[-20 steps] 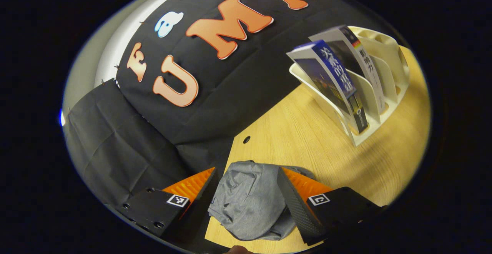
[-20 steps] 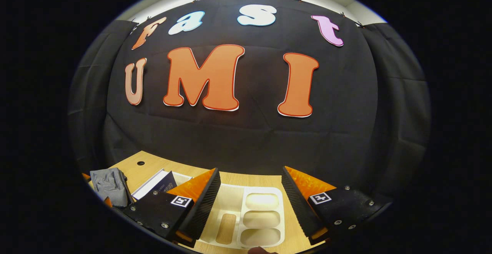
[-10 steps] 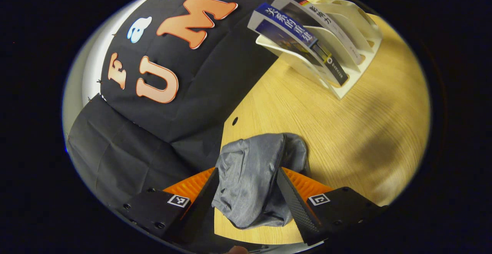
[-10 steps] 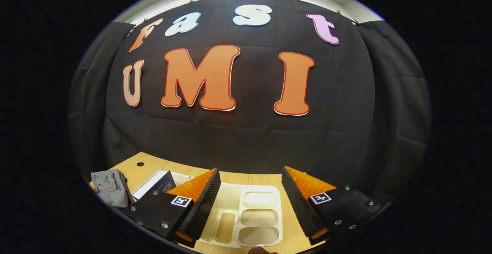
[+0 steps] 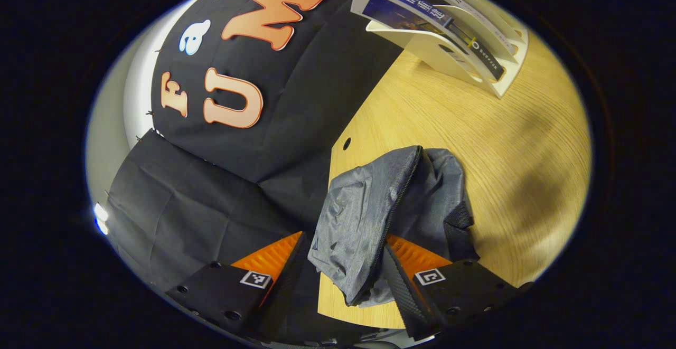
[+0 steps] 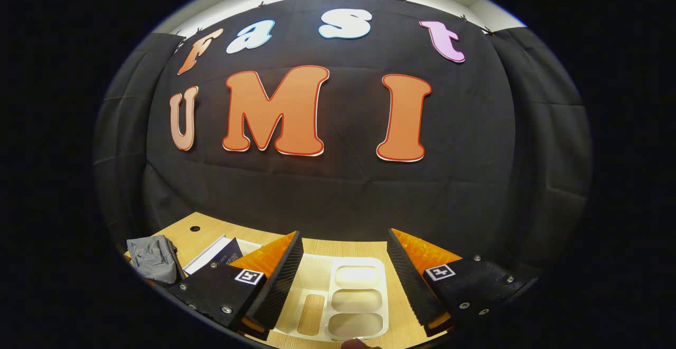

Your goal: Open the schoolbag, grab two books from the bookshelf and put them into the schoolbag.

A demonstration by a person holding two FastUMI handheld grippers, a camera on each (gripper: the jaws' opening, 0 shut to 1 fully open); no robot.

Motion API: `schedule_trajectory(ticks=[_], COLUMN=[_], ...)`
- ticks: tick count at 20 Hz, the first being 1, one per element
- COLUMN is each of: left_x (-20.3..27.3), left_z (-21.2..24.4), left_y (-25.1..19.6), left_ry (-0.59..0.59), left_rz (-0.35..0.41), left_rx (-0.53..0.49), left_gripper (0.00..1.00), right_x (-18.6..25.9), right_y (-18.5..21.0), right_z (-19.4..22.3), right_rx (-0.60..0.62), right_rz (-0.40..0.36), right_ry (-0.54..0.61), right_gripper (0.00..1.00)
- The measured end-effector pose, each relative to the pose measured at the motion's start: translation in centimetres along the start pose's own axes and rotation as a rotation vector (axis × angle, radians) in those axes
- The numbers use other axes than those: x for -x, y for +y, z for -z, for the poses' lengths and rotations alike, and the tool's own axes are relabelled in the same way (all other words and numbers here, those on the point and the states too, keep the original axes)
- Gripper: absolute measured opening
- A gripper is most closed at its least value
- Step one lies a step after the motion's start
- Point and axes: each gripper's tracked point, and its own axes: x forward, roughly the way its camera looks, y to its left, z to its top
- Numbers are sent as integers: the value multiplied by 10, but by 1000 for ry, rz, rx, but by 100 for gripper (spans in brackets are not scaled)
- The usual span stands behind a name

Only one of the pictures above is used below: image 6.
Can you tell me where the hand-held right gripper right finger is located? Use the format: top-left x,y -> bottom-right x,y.
387,227 -> 540,338

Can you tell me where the white bookshelf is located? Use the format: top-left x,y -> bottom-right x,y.
182,233 -> 390,342

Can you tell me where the blue cover book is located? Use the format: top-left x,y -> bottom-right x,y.
185,234 -> 245,276

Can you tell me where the grey schoolbag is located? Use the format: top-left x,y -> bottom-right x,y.
126,234 -> 184,286

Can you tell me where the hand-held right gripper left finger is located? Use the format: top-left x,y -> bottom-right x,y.
169,230 -> 306,335

